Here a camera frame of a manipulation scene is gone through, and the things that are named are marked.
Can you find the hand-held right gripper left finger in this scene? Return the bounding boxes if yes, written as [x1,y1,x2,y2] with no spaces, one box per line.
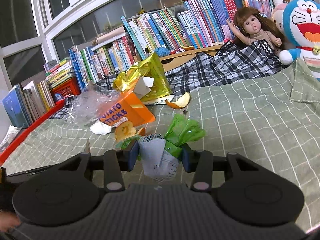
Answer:
[54,140,139,192]

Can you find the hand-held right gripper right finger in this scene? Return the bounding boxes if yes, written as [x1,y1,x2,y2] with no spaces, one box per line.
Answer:
[182,145,269,192]

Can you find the grey printed plastic bag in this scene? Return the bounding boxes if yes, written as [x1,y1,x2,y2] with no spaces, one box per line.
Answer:
[139,134,180,182]

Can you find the green plastic bag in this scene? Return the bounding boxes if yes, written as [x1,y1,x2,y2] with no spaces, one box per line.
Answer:
[116,114,207,158]

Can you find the orange snack box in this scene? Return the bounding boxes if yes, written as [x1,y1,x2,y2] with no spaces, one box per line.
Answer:
[97,76,156,128]

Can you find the row of large picture books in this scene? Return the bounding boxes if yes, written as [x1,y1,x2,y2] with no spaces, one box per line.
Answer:
[2,80,55,128]

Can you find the row of children's books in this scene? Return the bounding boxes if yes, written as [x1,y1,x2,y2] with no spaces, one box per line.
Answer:
[69,35,137,90]

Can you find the stack of flat books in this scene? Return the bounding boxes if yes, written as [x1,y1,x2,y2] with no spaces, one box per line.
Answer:
[44,57,75,89]

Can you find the person's left hand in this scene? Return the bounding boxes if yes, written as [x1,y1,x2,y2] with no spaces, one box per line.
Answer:
[0,210,21,232]

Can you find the white crumpled tissue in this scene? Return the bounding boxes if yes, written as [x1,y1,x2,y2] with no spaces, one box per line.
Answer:
[89,120,112,135]

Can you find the newspaper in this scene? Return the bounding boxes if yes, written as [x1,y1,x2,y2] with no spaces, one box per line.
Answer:
[0,125,23,153]

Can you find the orange peel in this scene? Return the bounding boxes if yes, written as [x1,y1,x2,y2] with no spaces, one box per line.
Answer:
[165,92,191,110]

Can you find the green grid bedsheet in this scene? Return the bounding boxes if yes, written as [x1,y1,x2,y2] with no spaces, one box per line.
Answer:
[0,59,320,230]

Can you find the white blue printed packet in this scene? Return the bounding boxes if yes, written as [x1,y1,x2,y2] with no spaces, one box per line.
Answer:
[145,94,175,105]

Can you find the clear plastic bag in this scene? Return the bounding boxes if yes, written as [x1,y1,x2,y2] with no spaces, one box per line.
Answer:
[66,81,125,125]

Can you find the gold foil bag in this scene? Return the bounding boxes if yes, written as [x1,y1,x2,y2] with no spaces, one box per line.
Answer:
[112,52,173,103]

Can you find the red basket with blue sticker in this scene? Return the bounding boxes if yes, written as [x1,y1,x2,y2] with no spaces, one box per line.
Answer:
[50,77,80,100]

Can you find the black white plaid blanket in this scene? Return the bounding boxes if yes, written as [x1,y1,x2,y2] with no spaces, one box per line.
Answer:
[50,40,288,119]

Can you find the wooden desk organizer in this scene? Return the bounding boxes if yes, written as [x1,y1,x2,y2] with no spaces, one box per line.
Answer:
[160,44,225,65]

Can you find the beige flat box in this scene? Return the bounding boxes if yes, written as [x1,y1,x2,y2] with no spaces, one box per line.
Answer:
[91,26,127,50]

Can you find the brown haired doll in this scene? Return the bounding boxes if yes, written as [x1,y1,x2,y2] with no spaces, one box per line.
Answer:
[226,7,285,55]

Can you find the pink rabbit plush toy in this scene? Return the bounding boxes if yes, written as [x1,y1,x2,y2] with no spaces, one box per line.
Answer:
[271,0,304,34]

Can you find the row of thin magazines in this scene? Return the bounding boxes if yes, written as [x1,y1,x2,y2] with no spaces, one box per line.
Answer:
[241,0,274,12]

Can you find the blue cat plush toy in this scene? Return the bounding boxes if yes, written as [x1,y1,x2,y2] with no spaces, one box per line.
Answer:
[279,0,320,80]

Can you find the red bed rail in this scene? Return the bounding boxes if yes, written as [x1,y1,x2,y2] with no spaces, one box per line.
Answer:
[0,99,65,164]

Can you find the white window frame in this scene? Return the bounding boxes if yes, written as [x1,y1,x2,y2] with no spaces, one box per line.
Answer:
[0,0,185,85]

